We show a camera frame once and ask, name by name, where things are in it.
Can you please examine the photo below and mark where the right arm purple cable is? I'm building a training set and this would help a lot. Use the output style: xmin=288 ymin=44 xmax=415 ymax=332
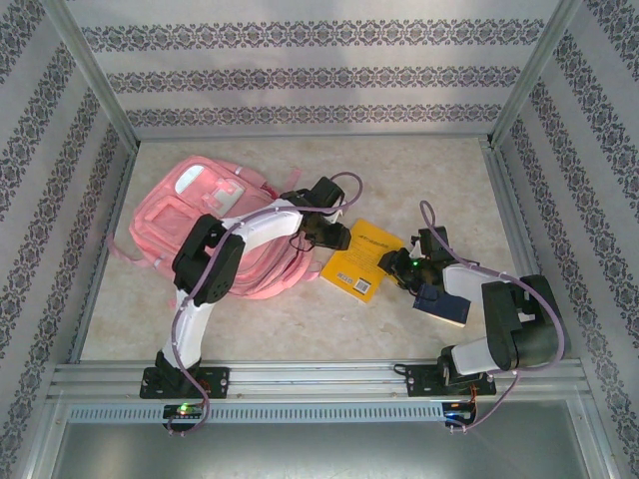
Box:
xmin=418 ymin=200 xmax=570 ymax=434

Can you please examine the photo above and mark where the right controller board blue light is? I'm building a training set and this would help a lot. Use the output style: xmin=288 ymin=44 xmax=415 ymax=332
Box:
xmin=442 ymin=401 xmax=478 ymax=425

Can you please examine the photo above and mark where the aluminium frame post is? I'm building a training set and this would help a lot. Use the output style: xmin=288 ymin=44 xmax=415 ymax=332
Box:
xmin=39 ymin=0 xmax=141 ymax=149
xmin=488 ymin=0 xmax=583 ymax=149

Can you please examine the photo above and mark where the aluminium frame rail narrow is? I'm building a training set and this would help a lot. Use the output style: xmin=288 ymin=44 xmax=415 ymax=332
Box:
xmin=67 ymin=142 xmax=141 ymax=364

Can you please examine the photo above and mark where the aluminium frame rail short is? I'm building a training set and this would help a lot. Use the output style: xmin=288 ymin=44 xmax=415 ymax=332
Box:
xmin=134 ymin=130 xmax=493 ymax=143

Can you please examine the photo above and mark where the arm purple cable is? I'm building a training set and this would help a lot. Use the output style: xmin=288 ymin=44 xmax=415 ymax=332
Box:
xmin=418 ymin=200 xmax=570 ymax=434
xmin=169 ymin=172 xmax=364 ymax=439

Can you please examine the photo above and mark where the yellow paperback book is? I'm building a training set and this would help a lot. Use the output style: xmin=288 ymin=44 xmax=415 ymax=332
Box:
xmin=319 ymin=218 xmax=405 ymax=305

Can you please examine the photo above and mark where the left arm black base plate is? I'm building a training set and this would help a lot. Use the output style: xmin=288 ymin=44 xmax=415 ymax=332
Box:
xmin=139 ymin=366 xmax=231 ymax=400

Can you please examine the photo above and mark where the navy book with yellow spine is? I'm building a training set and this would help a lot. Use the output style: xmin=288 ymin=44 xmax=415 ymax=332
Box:
xmin=410 ymin=281 xmax=471 ymax=329

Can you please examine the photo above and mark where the aluminium frame rail wide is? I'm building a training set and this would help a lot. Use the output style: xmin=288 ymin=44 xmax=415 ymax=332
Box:
xmin=481 ymin=139 xmax=570 ymax=360

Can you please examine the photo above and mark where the left controller board green light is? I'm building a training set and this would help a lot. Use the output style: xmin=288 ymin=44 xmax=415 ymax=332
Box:
xmin=163 ymin=403 xmax=204 ymax=419

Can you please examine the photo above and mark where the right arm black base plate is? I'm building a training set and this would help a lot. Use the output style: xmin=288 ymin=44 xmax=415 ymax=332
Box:
xmin=404 ymin=363 xmax=496 ymax=399

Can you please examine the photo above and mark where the pink school backpack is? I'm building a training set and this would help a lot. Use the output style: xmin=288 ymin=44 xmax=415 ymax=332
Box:
xmin=107 ymin=156 xmax=320 ymax=301

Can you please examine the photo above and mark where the aluminium mounting rail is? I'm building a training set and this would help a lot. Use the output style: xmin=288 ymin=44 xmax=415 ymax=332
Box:
xmin=47 ymin=359 xmax=588 ymax=400

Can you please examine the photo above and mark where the slotted grey cable duct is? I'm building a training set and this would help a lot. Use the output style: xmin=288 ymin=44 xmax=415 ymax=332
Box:
xmin=67 ymin=401 xmax=448 ymax=424

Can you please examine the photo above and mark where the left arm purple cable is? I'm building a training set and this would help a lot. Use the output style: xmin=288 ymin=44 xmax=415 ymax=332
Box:
xmin=169 ymin=172 xmax=364 ymax=439

